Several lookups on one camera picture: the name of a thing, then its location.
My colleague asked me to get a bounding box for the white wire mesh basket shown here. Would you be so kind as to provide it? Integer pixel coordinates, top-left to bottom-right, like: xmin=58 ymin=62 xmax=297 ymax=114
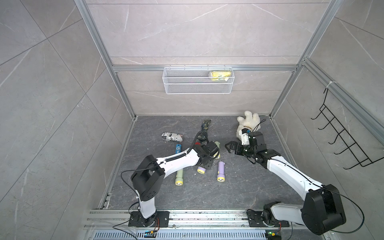
xmin=162 ymin=67 xmax=235 ymax=95

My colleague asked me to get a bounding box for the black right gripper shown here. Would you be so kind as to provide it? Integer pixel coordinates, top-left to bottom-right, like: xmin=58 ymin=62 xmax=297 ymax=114
xmin=224 ymin=141 xmax=256 ymax=159

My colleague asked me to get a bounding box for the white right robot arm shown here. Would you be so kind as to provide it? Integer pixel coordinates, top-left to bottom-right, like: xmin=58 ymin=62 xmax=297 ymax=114
xmin=225 ymin=132 xmax=347 ymax=235

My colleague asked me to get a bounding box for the green flashlight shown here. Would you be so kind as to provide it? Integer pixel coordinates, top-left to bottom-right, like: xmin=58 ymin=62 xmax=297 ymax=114
xmin=214 ymin=141 xmax=221 ymax=159
xmin=175 ymin=169 xmax=184 ymax=186

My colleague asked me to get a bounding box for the black wire hook rack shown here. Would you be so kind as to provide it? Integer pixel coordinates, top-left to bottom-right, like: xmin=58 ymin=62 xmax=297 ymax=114
xmin=311 ymin=88 xmax=384 ymax=170

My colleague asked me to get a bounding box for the yellow item in basket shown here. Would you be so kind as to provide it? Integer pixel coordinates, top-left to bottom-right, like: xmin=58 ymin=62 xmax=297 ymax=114
xmin=209 ymin=71 xmax=232 ymax=82

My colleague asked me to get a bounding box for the white plush toy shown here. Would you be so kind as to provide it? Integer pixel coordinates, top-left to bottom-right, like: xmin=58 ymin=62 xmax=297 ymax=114
xmin=236 ymin=111 xmax=261 ymax=140

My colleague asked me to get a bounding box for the dark floral bow tie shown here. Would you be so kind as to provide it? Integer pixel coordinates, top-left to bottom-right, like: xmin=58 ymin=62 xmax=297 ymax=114
xmin=198 ymin=120 xmax=211 ymax=142

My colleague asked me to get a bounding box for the blue flashlight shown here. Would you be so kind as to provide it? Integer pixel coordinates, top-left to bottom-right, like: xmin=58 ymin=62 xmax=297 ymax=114
xmin=175 ymin=144 xmax=182 ymax=154

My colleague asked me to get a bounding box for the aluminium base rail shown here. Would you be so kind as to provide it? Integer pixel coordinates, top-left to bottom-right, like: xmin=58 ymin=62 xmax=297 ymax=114
xmin=80 ymin=210 xmax=331 ymax=240

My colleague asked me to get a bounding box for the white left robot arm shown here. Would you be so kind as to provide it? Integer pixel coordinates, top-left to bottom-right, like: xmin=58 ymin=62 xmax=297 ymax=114
xmin=131 ymin=131 xmax=220 ymax=227

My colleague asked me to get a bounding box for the purple flashlight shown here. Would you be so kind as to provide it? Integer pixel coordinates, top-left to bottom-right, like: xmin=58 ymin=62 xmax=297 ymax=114
xmin=197 ymin=167 xmax=206 ymax=174
xmin=217 ymin=161 xmax=226 ymax=183

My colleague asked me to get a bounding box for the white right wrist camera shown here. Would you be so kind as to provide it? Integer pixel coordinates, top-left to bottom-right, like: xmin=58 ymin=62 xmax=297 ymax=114
xmin=240 ymin=128 xmax=251 ymax=145

